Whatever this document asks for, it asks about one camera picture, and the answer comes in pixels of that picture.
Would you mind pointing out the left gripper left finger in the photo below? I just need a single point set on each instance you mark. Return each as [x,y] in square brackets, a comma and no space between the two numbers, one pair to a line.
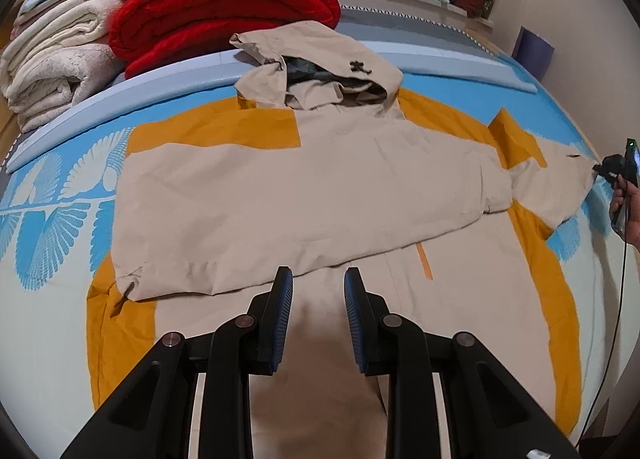
[271,311]

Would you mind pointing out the blue patterned bed sheet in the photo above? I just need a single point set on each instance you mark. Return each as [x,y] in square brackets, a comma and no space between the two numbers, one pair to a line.
[57,217]

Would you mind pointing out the cream folded blanket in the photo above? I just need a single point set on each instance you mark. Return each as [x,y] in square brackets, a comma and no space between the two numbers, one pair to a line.
[59,60]

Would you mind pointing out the grey mattress cover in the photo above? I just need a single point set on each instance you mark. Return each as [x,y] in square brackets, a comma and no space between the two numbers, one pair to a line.
[371,24]

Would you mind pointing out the red folded blanket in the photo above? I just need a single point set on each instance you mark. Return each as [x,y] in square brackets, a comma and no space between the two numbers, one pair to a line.
[147,34]

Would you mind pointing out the person's right hand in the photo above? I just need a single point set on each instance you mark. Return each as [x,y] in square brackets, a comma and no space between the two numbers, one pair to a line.
[625,211]

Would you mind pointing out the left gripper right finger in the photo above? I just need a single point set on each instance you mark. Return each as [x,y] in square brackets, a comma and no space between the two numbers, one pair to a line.
[365,313]

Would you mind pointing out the beige and orange hooded coat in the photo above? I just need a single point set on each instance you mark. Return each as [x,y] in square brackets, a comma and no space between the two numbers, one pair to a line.
[323,161]

